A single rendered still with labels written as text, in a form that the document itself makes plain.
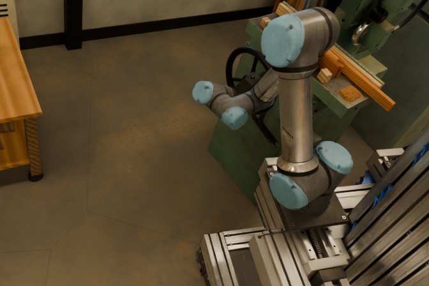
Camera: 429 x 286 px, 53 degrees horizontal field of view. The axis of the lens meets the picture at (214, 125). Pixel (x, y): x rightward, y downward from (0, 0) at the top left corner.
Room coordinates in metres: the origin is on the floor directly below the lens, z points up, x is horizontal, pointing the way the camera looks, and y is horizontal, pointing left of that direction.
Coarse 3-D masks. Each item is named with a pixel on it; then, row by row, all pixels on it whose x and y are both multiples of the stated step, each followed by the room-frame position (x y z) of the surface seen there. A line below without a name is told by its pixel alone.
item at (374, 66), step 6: (246, 42) 1.67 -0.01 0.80; (246, 54) 1.65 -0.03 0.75; (246, 60) 1.65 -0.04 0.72; (252, 60) 1.63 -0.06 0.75; (258, 60) 1.61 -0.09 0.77; (360, 60) 1.85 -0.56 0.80; (366, 60) 1.87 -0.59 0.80; (372, 60) 1.89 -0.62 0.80; (258, 66) 1.60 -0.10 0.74; (366, 66) 1.81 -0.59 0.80; (372, 66) 1.83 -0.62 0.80; (378, 66) 1.85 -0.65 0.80; (384, 66) 1.87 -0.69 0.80; (258, 72) 1.60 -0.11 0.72; (372, 72) 1.78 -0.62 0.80; (378, 72) 1.80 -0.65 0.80; (384, 72) 1.85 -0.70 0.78; (312, 102) 1.42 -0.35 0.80; (318, 102) 1.43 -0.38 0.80; (312, 108) 1.41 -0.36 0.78; (318, 108) 1.45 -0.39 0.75; (324, 108) 1.50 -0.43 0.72
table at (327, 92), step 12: (252, 24) 1.67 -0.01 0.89; (252, 36) 1.66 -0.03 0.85; (312, 84) 1.43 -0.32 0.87; (324, 84) 1.42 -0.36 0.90; (336, 84) 1.45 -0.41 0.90; (348, 84) 1.48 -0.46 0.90; (324, 96) 1.39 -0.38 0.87; (336, 96) 1.37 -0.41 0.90; (336, 108) 1.35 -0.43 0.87; (348, 108) 1.33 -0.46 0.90; (360, 108) 1.43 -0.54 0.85
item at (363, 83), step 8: (344, 64) 1.55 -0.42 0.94; (344, 72) 1.54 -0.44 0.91; (352, 72) 1.52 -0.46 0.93; (352, 80) 1.51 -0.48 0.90; (360, 80) 1.49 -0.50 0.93; (368, 80) 1.49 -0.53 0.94; (368, 88) 1.47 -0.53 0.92; (376, 88) 1.46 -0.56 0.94; (376, 96) 1.44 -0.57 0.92; (384, 96) 1.43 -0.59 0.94; (384, 104) 1.41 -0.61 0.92; (392, 104) 1.40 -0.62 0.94
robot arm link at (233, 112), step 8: (216, 96) 1.03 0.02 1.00; (224, 96) 1.03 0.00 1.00; (240, 96) 1.06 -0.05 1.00; (216, 104) 1.01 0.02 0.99; (224, 104) 1.00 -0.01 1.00; (232, 104) 1.01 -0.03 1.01; (240, 104) 1.02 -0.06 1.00; (248, 104) 1.04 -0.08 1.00; (216, 112) 0.99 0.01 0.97; (224, 112) 0.98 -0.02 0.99; (232, 112) 0.98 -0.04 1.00; (240, 112) 0.98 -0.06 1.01; (248, 112) 1.03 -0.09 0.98; (224, 120) 0.97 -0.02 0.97; (232, 120) 0.96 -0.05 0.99; (240, 120) 0.98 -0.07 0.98; (232, 128) 0.96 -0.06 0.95
